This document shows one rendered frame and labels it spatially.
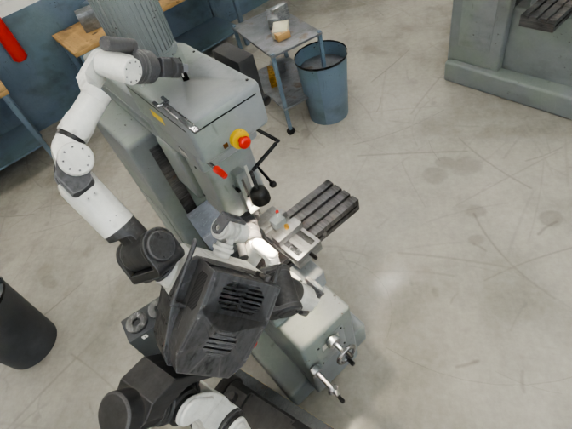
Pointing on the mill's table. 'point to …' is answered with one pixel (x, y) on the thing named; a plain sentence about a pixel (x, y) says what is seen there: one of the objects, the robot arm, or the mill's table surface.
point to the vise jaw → (287, 231)
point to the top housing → (203, 104)
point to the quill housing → (220, 195)
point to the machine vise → (300, 256)
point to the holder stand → (142, 328)
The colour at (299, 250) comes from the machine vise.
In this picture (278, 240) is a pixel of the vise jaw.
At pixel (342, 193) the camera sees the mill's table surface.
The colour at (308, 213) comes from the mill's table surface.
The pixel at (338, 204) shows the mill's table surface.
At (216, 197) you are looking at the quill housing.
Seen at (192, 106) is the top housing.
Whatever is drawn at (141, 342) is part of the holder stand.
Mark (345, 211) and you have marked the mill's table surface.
